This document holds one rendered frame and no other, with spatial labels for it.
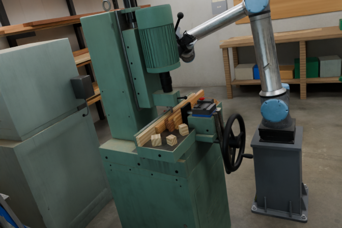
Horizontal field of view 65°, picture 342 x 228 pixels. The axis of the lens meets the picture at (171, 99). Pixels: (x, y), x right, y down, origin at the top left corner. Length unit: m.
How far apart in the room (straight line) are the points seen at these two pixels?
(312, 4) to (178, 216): 3.58
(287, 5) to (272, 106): 2.96
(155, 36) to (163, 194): 0.81
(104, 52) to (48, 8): 2.55
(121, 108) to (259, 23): 0.88
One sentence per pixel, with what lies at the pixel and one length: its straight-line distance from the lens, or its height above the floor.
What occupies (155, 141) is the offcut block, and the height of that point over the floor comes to 0.93.
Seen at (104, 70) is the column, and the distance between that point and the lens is 1.50.
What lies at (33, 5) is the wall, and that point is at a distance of 3.84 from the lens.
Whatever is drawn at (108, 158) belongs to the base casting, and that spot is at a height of 0.74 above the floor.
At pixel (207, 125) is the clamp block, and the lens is 1.32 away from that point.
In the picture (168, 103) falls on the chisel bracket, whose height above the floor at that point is 1.02.
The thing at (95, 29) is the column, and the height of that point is 1.45.
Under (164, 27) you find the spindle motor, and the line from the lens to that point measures 1.29.
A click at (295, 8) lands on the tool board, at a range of 4.43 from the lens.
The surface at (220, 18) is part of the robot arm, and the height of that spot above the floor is 1.37.
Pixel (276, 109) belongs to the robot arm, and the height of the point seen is 0.85.
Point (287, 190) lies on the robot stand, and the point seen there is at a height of 0.21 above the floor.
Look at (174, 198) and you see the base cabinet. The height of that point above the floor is 0.57.
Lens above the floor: 1.49
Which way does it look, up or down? 19 degrees down
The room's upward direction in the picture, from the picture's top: 10 degrees counter-clockwise
